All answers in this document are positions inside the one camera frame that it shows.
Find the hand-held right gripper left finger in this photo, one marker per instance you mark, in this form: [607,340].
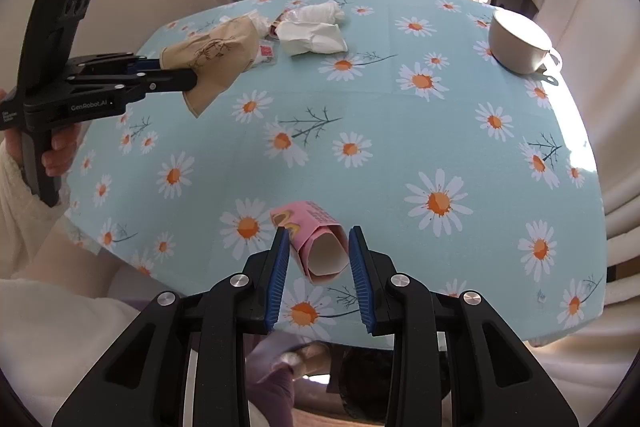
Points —
[277,279]

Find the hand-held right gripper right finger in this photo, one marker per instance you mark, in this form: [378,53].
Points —
[361,279]

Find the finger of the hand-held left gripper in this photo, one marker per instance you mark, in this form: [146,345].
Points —
[170,82]
[142,64]

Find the pink cake box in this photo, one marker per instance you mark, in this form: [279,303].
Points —
[312,237]

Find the brown paper bag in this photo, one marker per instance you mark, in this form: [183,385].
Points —
[220,52]

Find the clear plastic wrapper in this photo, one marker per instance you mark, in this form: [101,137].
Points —
[264,49]

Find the white paper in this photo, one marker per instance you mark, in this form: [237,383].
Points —
[312,39]

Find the white plastic bag wad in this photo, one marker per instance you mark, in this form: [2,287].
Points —
[320,13]

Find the person's left hand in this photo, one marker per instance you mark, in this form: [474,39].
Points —
[60,152]

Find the person's purple trousers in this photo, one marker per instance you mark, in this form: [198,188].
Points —
[272,387]

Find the person's white fuzzy top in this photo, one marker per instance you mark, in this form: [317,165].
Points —
[55,347]

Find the white cup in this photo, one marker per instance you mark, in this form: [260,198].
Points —
[517,42]

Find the cream curtain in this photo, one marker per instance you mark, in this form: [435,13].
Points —
[595,57]

